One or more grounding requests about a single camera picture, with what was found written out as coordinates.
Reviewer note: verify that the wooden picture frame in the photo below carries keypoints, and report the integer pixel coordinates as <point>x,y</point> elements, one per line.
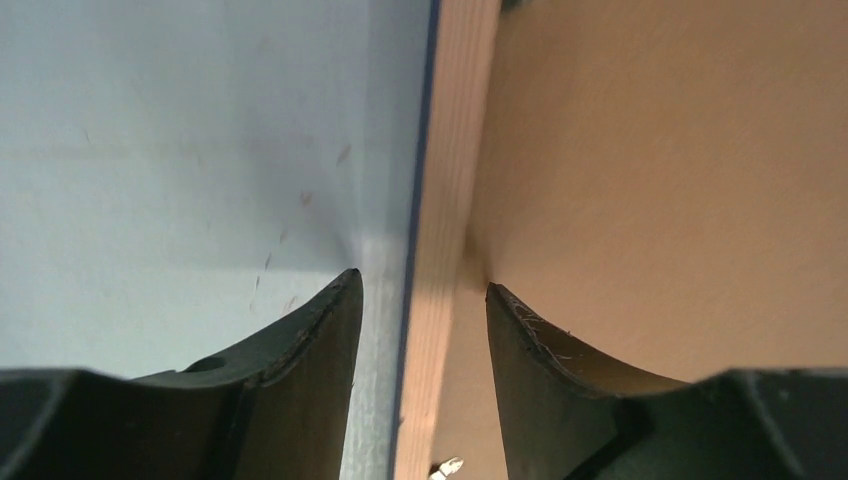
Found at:
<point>458,72</point>

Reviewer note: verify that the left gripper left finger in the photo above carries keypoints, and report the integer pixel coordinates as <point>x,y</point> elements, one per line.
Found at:
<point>271,406</point>

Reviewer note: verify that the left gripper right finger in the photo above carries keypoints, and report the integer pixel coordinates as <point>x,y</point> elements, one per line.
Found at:
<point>570,411</point>

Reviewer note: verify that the brown backing board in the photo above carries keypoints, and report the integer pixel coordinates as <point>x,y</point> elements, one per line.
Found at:
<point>667,181</point>

